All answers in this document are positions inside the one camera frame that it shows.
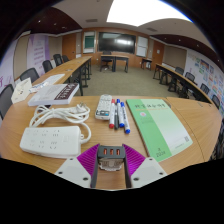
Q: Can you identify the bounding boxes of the colourful wall posters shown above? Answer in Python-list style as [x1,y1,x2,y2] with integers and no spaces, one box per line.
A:
[184,49,224,114]

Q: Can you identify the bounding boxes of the green booklet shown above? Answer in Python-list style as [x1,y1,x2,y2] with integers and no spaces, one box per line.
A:
[125,98,194,163]

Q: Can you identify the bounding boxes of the blue whiteboard marker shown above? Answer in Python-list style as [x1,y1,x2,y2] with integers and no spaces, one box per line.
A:
[120,101,131,135]
[115,98,125,129]

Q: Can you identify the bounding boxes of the white wall board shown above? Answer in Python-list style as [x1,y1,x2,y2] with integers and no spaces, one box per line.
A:
[135,35,149,58]

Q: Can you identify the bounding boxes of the red whiteboard marker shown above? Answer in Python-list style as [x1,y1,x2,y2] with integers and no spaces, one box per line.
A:
[108,98,116,130]

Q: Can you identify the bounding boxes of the small wooden side table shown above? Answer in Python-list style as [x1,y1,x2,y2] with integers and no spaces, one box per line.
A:
[140,57,154,71]

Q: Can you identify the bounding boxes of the long wooden conference table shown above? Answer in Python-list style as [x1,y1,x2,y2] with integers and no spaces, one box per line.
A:
[31,55,93,97]
[152,63,213,104]

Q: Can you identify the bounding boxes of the cream paper card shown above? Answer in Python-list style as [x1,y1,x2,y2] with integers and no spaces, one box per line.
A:
[10,77,33,105]

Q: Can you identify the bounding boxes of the bright ceiling light panel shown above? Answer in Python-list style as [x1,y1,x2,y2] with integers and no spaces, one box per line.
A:
[105,0,194,28]

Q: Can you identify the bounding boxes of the black swivel chair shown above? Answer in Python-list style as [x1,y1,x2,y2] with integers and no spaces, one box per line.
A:
[100,50,114,71]

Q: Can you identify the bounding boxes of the black whiteboard marker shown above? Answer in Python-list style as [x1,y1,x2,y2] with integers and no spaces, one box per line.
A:
[114,106,120,131]

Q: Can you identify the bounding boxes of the white remote control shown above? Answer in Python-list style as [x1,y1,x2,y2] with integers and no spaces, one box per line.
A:
[94,94,113,121]

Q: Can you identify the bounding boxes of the green framed wall board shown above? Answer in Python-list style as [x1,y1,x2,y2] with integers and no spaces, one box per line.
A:
[82,31,96,54]

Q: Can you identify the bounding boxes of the wooden desk with black legs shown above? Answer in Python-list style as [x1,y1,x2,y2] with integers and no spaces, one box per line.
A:
[99,54,130,74]

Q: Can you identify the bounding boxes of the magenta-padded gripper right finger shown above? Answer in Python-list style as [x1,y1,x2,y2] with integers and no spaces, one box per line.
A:
[122,143,168,189]

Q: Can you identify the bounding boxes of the white and maroon book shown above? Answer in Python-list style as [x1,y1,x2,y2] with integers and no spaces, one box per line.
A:
[27,82,81,107]

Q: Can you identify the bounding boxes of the white power strip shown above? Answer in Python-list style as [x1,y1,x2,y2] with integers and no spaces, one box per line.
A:
[19,125,84,159]

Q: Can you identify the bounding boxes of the purple wall banner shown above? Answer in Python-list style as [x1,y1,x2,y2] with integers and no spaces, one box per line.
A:
[26,33,51,78]

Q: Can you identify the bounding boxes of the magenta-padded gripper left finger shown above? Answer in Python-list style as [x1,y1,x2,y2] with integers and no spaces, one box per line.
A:
[54,143,101,190]

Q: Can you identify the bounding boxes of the white power strip cable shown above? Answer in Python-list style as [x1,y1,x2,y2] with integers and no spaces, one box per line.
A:
[29,102,92,145]

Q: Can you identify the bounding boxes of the large black wall screen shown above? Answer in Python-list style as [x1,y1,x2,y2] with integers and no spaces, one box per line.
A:
[97,31,137,55]

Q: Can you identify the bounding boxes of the row of black office chairs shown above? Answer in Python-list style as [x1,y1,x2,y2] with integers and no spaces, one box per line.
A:
[0,53,71,121]
[173,66,224,161]

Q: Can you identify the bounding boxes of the white paper sheets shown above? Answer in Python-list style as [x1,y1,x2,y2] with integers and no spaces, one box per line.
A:
[29,73,66,94]

